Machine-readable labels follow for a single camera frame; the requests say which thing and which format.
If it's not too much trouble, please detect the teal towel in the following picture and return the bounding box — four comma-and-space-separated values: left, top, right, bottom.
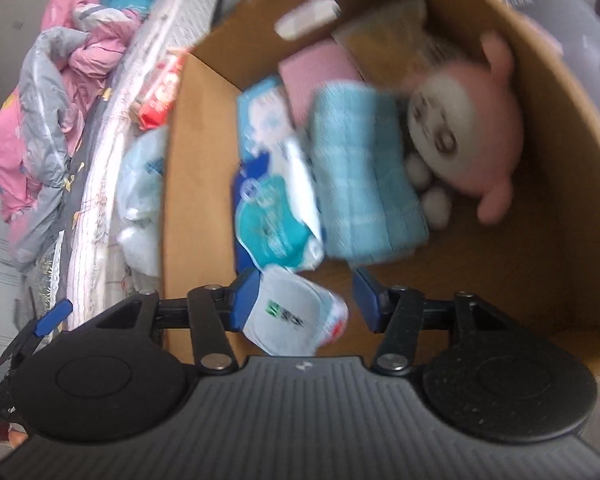
307, 82, 431, 267

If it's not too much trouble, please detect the white bed mattress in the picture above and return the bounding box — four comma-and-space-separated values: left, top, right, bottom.
67, 0, 231, 331

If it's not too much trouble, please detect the pink sponge cloth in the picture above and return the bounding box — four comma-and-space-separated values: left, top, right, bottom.
278, 42, 366, 128

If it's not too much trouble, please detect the pink plush toy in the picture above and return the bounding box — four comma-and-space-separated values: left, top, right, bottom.
402, 31, 526, 231

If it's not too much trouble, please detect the pink grey quilt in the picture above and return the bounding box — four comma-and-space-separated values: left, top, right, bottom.
0, 0, 146, 261

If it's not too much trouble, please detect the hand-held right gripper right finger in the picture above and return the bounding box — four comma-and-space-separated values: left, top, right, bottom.
352, 267, 518, 375

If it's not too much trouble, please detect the red tissue pack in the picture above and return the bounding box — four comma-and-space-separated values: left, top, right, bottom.
132, 47, 190, 132

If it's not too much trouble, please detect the large cardboard box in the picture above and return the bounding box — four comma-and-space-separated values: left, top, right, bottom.
160, 0, 600, 381

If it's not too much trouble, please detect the white plastic bag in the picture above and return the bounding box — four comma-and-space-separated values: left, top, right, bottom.
116, 125, 170, 278

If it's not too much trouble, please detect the grey printed bed sheet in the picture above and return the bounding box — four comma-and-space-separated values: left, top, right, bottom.
25, 85, 116, 311

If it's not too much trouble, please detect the grey box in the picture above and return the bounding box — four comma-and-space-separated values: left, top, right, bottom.
470, 0, 600, 121

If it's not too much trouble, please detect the white wipes pack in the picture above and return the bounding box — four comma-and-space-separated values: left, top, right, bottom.
242, 265, 350, 358

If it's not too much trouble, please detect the teal wet wipes pack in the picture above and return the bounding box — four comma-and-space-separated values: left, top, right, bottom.
232, 140, 326, 273

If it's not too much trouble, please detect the gold brown packet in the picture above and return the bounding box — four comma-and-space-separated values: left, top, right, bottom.
331, 0, 431, 86

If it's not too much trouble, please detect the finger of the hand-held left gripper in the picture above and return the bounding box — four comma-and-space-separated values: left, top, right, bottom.
0, 299, 75, 368

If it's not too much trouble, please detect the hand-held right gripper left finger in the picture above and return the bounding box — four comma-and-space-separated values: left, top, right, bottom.
96, 267, 262, 375

